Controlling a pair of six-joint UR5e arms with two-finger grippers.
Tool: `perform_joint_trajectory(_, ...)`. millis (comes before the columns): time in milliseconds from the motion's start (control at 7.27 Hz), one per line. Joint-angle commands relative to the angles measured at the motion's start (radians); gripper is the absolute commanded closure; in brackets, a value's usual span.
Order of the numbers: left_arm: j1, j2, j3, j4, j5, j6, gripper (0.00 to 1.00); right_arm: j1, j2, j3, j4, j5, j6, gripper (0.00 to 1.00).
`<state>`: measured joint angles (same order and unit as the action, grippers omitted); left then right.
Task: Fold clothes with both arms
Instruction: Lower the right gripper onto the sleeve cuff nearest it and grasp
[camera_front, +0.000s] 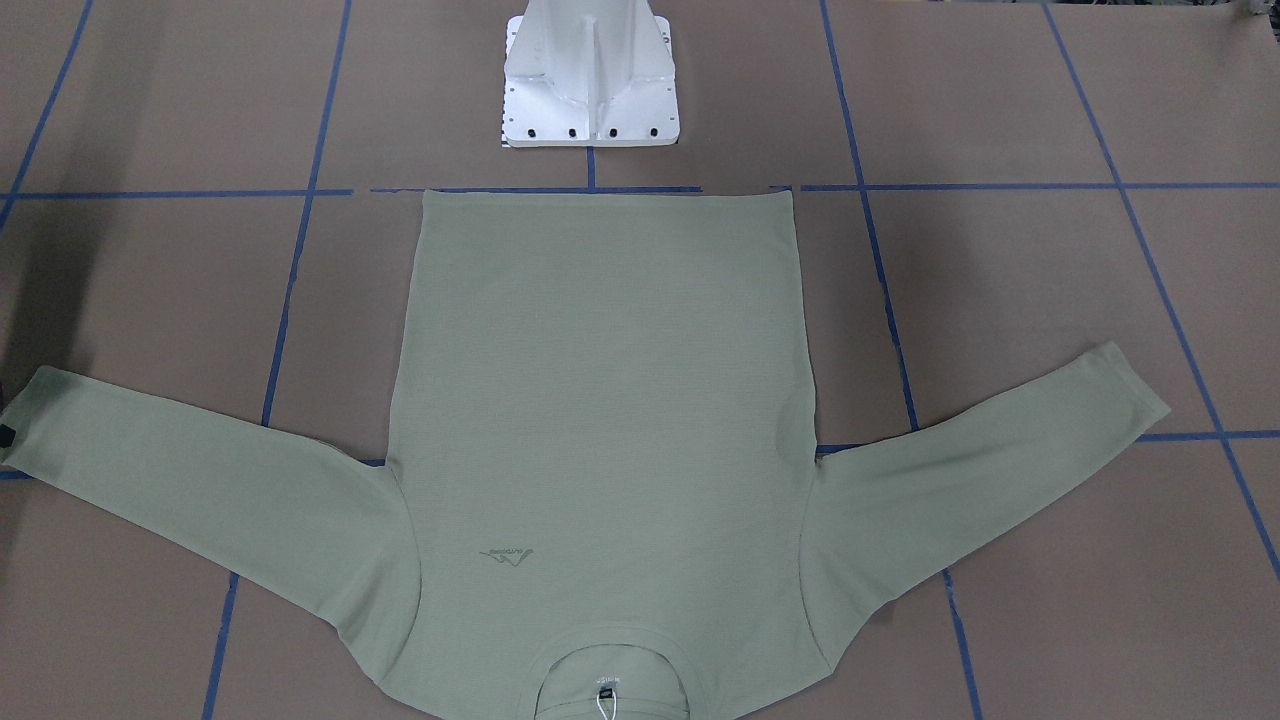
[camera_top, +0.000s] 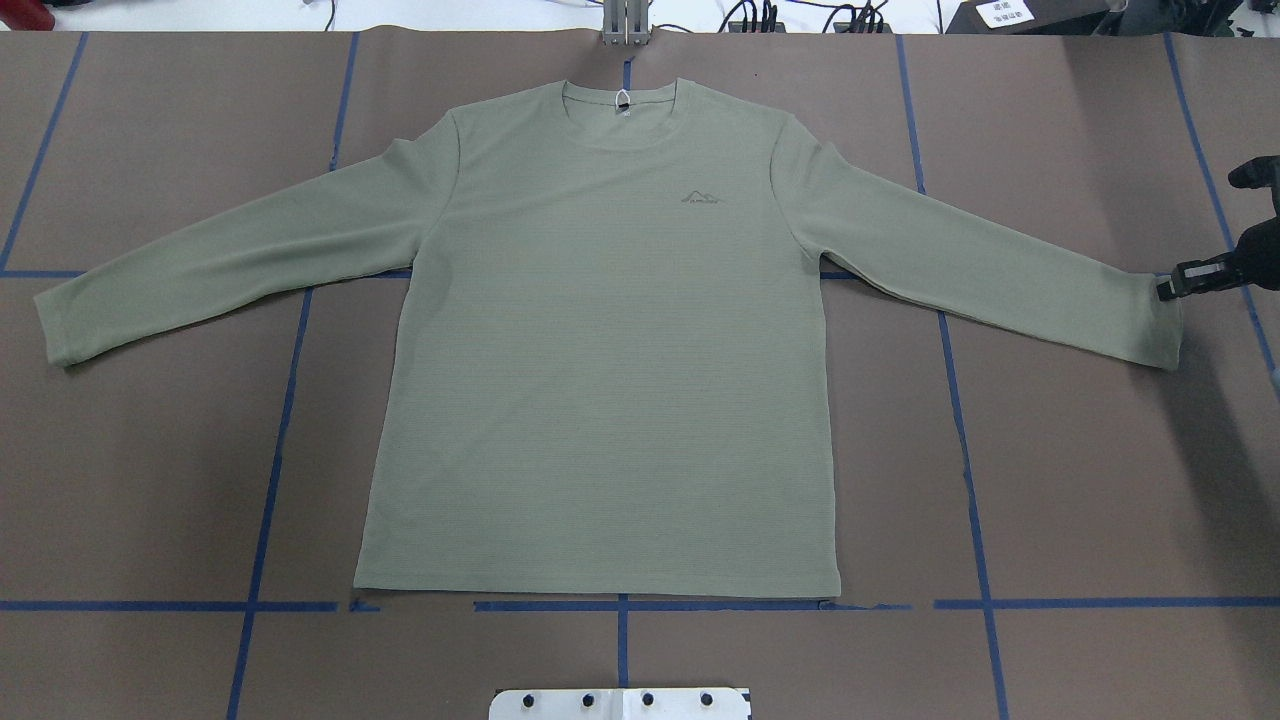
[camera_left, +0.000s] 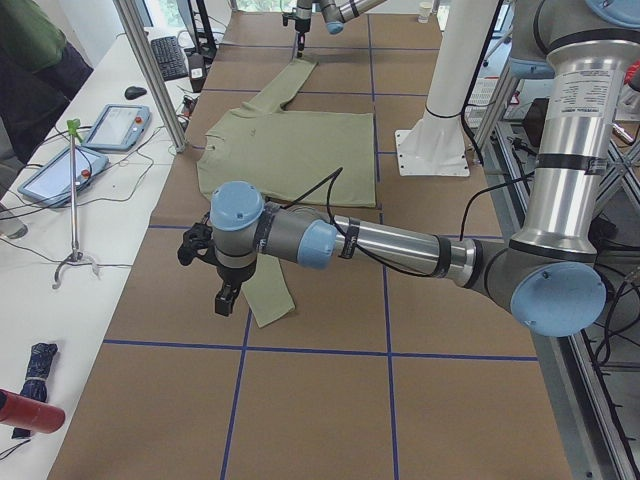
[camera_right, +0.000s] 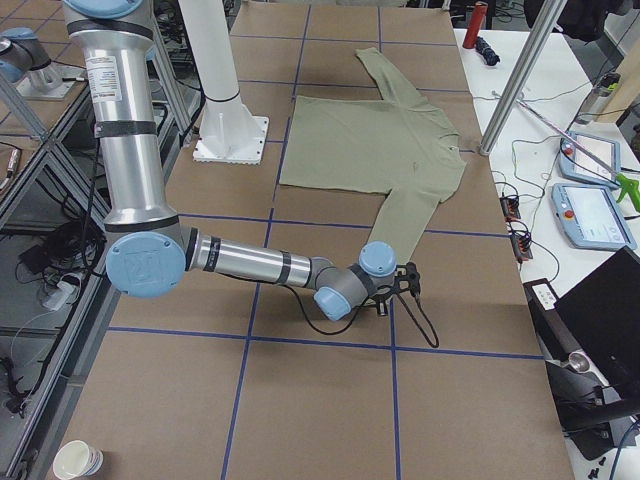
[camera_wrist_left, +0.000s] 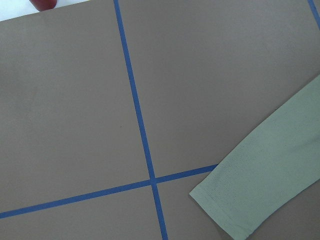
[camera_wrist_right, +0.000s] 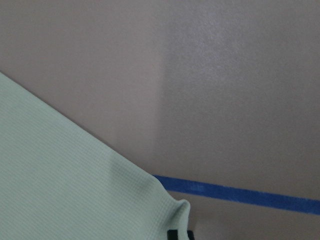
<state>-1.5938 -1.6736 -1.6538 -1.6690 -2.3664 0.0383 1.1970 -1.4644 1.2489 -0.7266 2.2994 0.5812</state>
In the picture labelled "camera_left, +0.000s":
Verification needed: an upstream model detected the teach pendant near post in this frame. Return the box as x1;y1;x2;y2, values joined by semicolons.
82;104;151;153

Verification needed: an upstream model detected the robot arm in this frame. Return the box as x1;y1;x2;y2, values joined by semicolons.
177;1;639;337
282;0;385;58

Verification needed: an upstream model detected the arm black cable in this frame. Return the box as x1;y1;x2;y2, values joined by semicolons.
279;167;539;277

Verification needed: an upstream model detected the black keyboard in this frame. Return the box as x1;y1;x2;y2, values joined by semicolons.
150;36;189;81

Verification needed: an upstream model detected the red cylindrical bottle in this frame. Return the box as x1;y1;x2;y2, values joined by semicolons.
1;390;66;434

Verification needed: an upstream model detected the black computer mouse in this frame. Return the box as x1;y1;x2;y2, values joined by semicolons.
124;86;147;101

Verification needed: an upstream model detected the white camera mast pedestal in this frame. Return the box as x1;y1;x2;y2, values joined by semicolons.
395;0;501;177

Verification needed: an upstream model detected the black box with label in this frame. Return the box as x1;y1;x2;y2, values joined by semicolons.
187;53;206;93

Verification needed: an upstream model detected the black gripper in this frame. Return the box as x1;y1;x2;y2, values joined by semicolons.
282;5;312;56
178;213;256;316

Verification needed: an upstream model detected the green long sleeve shirt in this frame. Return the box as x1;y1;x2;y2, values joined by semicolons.
197;57;376;327

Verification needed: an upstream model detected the green handled reacher grabber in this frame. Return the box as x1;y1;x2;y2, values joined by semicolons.
52;119;100;290

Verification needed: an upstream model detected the aluminium frame post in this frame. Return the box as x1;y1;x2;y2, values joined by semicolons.
113;0;187;153

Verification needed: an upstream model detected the teach pendant far side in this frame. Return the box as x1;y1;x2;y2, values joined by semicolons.
18;147;109;207

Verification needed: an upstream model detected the folded dark blue umbrella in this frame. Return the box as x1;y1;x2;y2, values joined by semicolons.
12;343;58;439

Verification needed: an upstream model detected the white paper cup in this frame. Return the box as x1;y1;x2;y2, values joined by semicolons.
418;1;433;23

